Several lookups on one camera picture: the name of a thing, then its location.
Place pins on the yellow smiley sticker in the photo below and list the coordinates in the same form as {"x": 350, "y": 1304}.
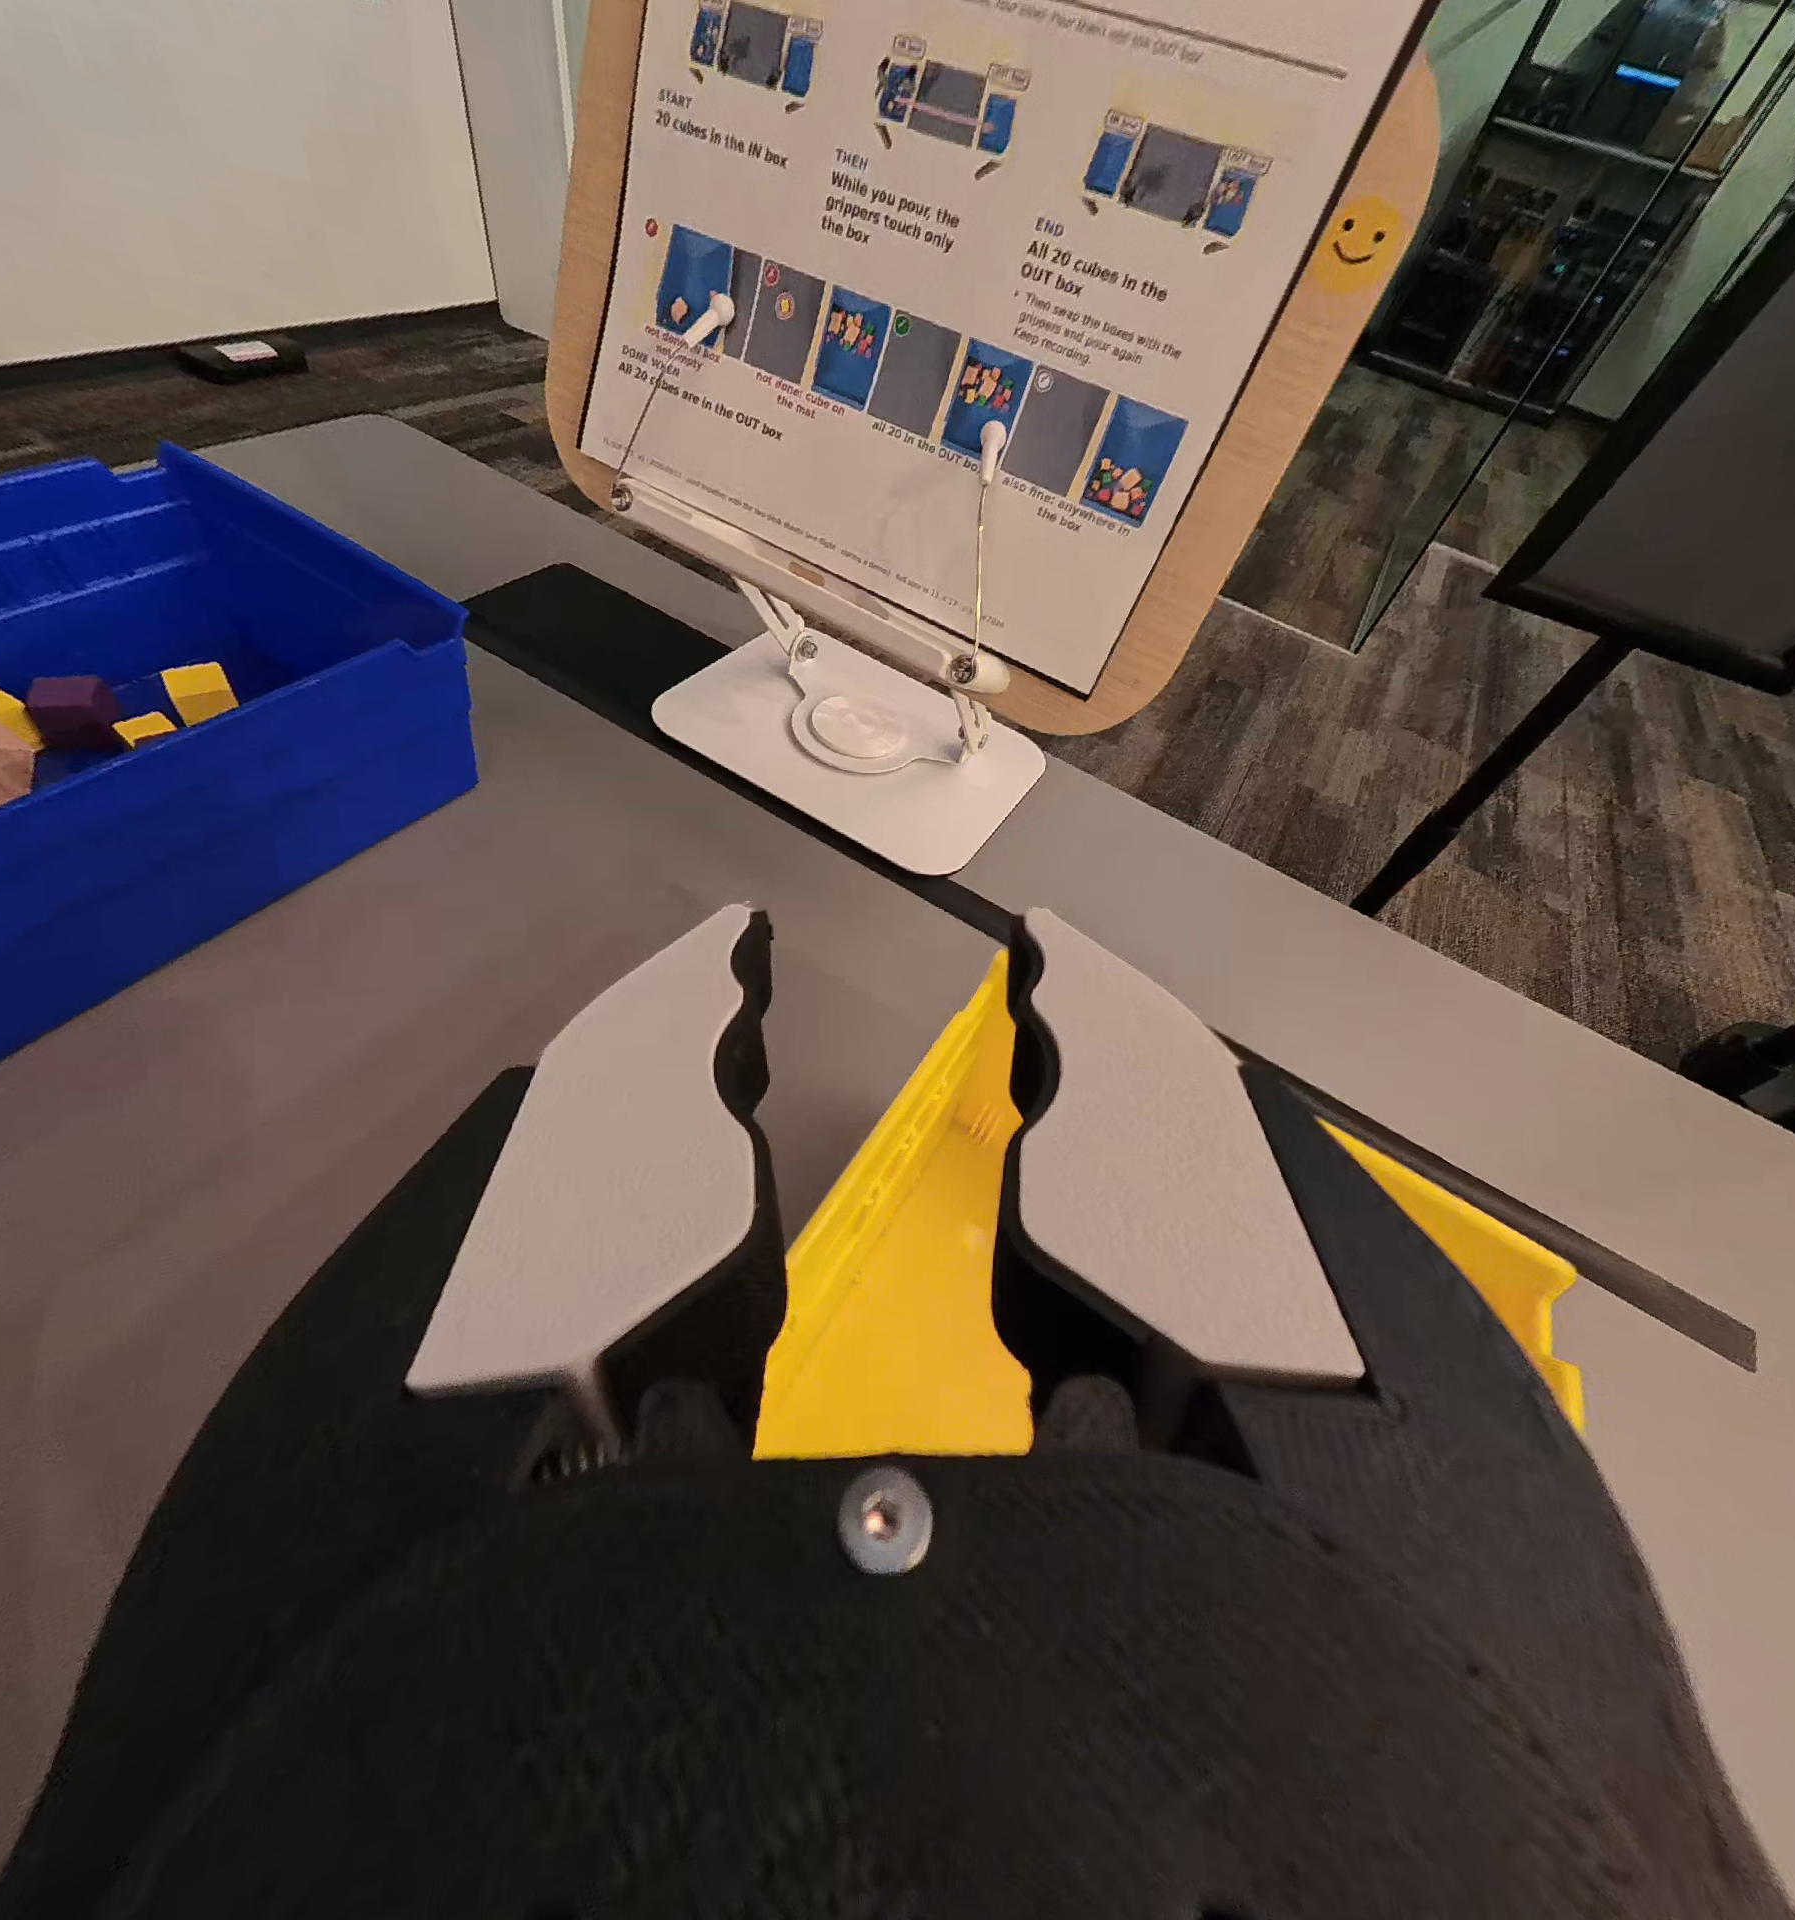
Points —
{"x": 1358, "y": 247}

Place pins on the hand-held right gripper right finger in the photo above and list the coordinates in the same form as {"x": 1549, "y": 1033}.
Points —
{"x": 1179, "y": 1200}

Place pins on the yellow plastic box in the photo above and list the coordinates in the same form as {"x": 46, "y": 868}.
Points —
{"x": 894, "y": 1304}

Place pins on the blue plastic box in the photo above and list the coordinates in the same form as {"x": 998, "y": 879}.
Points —
{"x": 243, "y": 901}

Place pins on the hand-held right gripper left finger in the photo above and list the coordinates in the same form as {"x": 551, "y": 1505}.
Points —
{"x": 597, "y": 1200}

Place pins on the small black floor device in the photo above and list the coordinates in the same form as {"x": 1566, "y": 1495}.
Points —
{"x": 245, "y": 360}

